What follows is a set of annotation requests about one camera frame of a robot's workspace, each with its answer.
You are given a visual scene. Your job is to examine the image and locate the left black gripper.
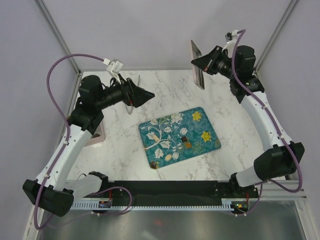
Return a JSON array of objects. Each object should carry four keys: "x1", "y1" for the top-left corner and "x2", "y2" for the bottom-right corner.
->
[{"x1": 96, "y1": 73, "x2": 155, "y2": 110}]

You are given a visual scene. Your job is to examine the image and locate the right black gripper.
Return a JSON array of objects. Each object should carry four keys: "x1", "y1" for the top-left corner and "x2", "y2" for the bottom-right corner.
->
[{"x1": 192, "y1": 45, "x2": 239, "y2": 80}]

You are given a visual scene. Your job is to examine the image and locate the metal tongs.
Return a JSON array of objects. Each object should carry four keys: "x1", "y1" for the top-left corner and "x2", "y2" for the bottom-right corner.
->
[{"x1": 125, "y1": 75, "x2": 141, "y2": 115}]

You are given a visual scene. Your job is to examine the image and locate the metal box lid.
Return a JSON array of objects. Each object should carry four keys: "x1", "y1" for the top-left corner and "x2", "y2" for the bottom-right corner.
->
[{"x1": 190, "y1": 39, "x2": 206, "y2": 90}]

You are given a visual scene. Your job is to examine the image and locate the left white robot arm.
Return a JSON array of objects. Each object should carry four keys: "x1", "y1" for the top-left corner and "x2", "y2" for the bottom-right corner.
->
[{"x1": 22, "y1": 75, "x2": 155, "y2": 217}]

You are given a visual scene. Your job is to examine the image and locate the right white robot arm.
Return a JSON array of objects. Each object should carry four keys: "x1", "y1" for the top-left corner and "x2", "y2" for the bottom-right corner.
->
[{"x1": 190, "y1": 42, "x2": 305, "y2": 198}]

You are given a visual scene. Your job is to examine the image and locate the pink chocolate box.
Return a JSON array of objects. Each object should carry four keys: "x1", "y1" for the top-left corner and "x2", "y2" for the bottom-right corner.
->
[{"x1": 86, "y1": 122, "x2": 106, "y2": 146}]

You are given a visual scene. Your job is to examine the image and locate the dark ridged square chocolate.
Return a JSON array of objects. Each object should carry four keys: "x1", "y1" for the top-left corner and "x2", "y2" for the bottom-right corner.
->
[{"x1": 181, "y1": 136, "x2": 188, "y2": 143}]

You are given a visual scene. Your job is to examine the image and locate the white oval chocolate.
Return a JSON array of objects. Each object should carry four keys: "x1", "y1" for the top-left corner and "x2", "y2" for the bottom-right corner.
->
[{"x1": 165, "y1": 154, "x2": 172, "y2": 162}]

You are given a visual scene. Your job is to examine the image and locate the orange round chocolate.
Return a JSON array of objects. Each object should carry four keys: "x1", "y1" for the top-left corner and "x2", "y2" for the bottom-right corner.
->
[{"x1": 185, "y1": 142, "x2": 192, "y2": 149}]

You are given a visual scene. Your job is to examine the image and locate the dark swirl chocolate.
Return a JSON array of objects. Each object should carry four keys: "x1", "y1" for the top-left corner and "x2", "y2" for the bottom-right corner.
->
[{"x1": 149, "y1": 161, "x2": 159, "y2": 170}]

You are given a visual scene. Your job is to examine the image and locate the teal floral tray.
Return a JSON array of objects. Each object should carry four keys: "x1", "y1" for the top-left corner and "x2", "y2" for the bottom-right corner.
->
[{"x1": 138, "y1": 107, "x2": 222, "y2": 169}]

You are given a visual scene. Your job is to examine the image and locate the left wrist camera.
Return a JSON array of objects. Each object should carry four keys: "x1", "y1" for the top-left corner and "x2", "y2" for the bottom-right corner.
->
[{"x1": 102, "y1": 58, "x2": 124, "y2": 84}]

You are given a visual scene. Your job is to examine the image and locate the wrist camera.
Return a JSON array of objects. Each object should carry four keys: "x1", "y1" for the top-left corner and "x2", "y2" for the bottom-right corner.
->
[
  {"x1": 222, "y1": 29, "x2": 239, "y2": 52},
  {"x1": 102, "y1": 58, "x2": 124, "y2": 84}
]

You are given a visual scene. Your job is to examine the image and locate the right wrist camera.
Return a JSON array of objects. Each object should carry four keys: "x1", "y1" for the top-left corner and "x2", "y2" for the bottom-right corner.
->
[{"x1": 222, "y1": 29, "x2": 239, "y2": 52}]

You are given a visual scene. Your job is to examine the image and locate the right aluminium frame post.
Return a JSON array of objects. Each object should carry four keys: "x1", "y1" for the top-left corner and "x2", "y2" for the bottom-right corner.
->
[{"x1": 254, "y1": 0, "x2": 300, "y2": 73}]

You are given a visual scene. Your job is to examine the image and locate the aluminium frame post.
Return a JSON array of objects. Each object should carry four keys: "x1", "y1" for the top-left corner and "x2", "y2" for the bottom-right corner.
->
[
  {"x1": 34, "y1": 0, "x2": 83, "y2": 76},
  {"x1": 254, "y1": 0, "x2": 300, "y2": 73}
]

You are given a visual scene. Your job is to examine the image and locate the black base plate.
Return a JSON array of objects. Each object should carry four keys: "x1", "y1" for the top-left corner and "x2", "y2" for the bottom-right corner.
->
[{"x1": 99, "y1": 180, "x2": 258, "y2": 206}]

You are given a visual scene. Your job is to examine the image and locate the left aluminium frame post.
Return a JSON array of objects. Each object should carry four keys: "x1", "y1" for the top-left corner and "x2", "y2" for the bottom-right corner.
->
[{"x1": 34, "y1": 0, "x2": 83, "y2": 76}]

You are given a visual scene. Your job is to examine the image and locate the white cable duct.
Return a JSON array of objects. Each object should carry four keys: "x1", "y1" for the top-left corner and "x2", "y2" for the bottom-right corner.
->
[{"x1": 70, "y1": 198, "x2": 248, "y2": 211}]

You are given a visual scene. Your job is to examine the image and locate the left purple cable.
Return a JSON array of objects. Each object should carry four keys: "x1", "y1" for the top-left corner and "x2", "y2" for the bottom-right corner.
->
[{"x1": 33, "y1": 53, "x2": 133, "y2": 230}]

